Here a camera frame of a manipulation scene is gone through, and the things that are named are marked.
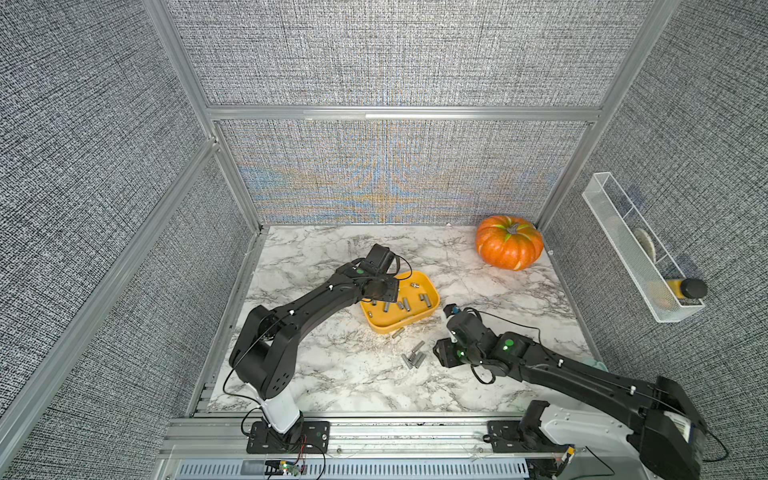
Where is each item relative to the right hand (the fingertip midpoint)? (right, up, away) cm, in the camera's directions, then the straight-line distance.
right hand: (436, 343), depth 81 cm
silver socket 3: (-10, 0, +12) cm, 15 cm away
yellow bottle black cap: (+49, +17, -19) cm, 55 cm away
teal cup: (+48, -8, +9) cm, 49 cm away
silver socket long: (-4, -3, +8) cm, 9 cm away
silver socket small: (-4, -6, +6) cm, 9 cm away
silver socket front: (-13, +7, +16) cm, 22 cm away
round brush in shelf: (+47, +27, -11) cm, 56 cm away
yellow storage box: (-3, +10, +18) cm, 21 cm away
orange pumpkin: (+27, +28, +19) cm, 43 cm away
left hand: (-11, +14, +6) cm, 19 cm away
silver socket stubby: (-8, -7, +5) cm, 11 cm away
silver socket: (-7, +8, +17) cm, 20 cm away
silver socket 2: (0, +10, +18) cm, 21 cm away
